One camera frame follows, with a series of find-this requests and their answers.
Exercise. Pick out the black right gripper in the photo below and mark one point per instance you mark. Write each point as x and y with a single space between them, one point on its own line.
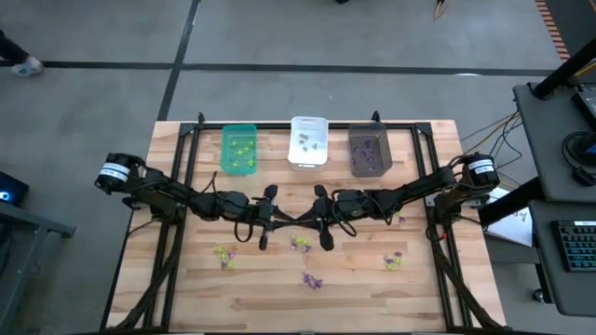
349 205

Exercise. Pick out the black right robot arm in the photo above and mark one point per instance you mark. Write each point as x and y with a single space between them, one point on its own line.
419 186

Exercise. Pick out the silver mounting plate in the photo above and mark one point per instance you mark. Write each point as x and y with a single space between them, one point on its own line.
428 203

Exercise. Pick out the black caster wheel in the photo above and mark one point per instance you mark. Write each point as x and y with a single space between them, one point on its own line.
538 295

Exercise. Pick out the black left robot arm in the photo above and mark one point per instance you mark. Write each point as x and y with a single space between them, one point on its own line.
163 188

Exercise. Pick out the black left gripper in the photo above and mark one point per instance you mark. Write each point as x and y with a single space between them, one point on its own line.
251 211

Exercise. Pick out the black metal pole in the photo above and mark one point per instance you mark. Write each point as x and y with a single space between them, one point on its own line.
563 70

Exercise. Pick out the teal plastic bin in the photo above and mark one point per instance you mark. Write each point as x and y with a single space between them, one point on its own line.
228 135

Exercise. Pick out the white plastic bin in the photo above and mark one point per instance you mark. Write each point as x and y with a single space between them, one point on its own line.
316 125

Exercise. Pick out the black computer keyboard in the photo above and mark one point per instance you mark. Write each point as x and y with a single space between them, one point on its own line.
577 244

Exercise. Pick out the person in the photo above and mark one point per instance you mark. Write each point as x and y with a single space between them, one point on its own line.
28 69

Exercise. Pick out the grey desk top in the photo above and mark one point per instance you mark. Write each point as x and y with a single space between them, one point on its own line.
549 163
559 288

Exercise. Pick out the yellow black tool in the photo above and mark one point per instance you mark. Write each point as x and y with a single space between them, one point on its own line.
440 7

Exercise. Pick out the black tablet device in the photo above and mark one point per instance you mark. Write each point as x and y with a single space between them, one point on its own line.
587 104

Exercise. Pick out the black table frame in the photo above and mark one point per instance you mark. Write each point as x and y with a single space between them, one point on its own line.
274 126

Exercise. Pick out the black device blue light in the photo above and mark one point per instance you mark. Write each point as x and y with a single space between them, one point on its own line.
16 188

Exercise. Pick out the black metal cart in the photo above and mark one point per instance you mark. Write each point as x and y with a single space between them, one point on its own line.
28 223

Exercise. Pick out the grey plastic bin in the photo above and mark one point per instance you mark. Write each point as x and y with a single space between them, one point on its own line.
384 170

